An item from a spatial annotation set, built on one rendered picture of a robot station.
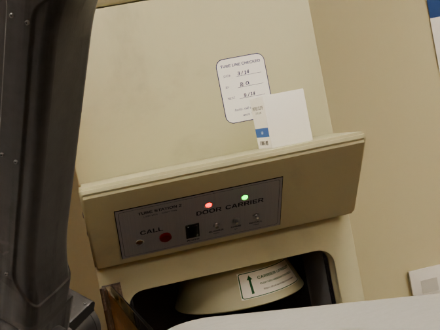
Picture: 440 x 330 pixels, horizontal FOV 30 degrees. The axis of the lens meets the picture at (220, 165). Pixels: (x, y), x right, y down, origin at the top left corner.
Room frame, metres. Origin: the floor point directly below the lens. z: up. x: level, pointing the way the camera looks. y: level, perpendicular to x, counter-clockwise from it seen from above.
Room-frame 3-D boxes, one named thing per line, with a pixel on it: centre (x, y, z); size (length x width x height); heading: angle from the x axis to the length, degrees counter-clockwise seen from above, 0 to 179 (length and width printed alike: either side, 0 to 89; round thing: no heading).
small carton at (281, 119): (0.95, -0.08, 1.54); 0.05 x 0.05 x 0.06; 14
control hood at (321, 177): (0.94, 0.00, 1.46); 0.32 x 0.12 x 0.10; 99
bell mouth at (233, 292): (1.10, 0.01, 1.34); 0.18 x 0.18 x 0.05
